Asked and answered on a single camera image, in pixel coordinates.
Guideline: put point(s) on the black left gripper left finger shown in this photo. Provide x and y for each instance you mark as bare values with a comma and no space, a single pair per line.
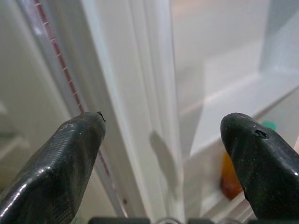
53,172

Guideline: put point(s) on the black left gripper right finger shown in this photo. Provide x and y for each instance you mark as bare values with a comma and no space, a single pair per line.
264,170

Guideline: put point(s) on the translucent fridge door bin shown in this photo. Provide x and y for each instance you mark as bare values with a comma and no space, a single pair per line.
210,130

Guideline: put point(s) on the orange sauce bottle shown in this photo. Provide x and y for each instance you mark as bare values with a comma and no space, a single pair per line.
229,182

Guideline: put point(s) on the green bottle cap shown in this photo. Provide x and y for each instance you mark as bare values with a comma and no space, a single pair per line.
269,124

